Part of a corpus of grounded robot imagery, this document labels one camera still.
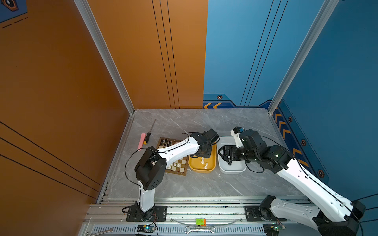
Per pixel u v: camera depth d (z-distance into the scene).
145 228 0.71
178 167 0.87
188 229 0.70
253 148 0.51
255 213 0.72
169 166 0.86
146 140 1.00
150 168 0.48
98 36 0.79
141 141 1.00
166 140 0.99
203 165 0.89
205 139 0.64
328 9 0.70
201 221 0.69
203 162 0.89
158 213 0.74
